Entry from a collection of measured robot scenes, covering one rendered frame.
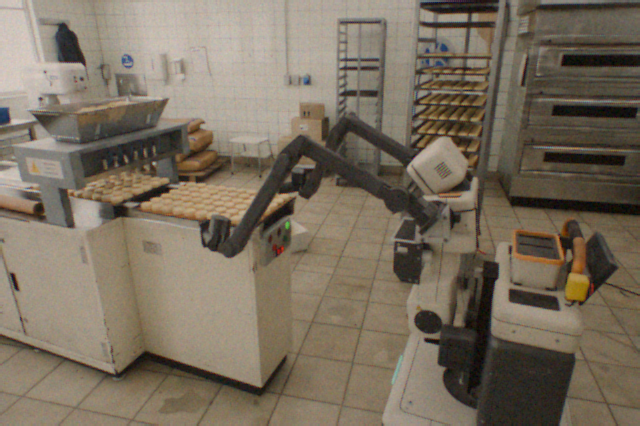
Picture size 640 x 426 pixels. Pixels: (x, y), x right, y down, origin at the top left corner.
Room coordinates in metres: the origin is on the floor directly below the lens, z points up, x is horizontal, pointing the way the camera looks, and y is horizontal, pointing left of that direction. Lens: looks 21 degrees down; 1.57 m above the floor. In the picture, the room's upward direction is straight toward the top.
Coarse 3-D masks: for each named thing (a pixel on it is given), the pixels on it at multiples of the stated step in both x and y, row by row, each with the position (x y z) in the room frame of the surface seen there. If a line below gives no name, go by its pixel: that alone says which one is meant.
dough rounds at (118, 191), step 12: (132, 180) 2.15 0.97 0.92; (144, 180) 2.17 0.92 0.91; (156, 180) 2.16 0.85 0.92; (168, 180) 2.15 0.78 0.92; (72, 192) 1.96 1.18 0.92; (84, 192) 1.95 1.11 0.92; (96, 192) 1.97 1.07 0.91; (108, 192) 1.95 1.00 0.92; (120, 192) 1.95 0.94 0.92; (132, 192) 1.96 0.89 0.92
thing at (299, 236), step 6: (294, 222) 3.42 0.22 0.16; (294, 228) 3.42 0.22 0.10; (300, 228) 3.33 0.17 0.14; (294, 234) 3.17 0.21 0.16; (300, 234) 3.20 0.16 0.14; (306, 234) 3.22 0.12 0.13; (294, 240) 3.17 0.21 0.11; (300, 240) 3.19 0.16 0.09; (306, 240) 3.22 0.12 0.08; (294, 246) 3.17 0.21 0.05; (300, 246) 3.19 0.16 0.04; (306, 246) 3.22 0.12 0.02
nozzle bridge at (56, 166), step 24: (24, 144) 1.81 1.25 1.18; (48, 144) 1.81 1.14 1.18; (72, 144) 1.81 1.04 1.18; (96, 144) 1.81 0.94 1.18; (120, 144) 2.01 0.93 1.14; (168, 144) 2.31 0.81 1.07; (24, 168) 1.78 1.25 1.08; (48, 168) 1.72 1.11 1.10; (72, 168) 1.67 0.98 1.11; (96, 168) 1.87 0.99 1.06; (120, 168) 1.93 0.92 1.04; (168, 168) 2.35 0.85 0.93; (48, 192) 1.74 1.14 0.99; (48, 216) 1.75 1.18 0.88; (72, 216) 1.74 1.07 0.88
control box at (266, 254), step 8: (288, 216) 1.84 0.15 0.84; (280, 224) 1.75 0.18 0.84; (264, 232) 1.66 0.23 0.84; (272, 232) 1.68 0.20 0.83; (288, 232) 1.81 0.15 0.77; (264, 240) 1.62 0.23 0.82; (272, 240) 1.67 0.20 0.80; (280, 240) 1.74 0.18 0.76; (288, 240) 1.81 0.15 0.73; (264, 248) 1.62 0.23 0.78; (272, 248) 1.67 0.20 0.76; (280, 248) 1.73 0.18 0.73; (264, 256) 1.62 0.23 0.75; (272, 256) 1.67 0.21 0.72; (264, 264) 1.62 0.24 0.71
